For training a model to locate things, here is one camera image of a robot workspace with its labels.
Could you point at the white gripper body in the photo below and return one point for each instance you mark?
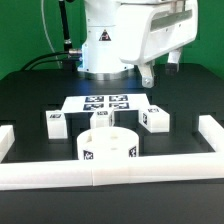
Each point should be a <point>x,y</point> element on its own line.
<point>145,32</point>

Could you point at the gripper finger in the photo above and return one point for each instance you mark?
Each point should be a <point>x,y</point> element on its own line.
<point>172,65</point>
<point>147,73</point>

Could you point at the white round stool seat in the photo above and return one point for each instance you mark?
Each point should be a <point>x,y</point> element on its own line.
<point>106,143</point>

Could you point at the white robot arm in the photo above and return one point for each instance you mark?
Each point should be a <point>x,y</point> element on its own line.
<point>100,60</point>

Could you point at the white marker sheet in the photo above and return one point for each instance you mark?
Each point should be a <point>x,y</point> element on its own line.
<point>119,102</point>

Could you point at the white U-shaped fence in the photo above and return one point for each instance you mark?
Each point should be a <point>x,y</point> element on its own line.
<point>75,173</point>

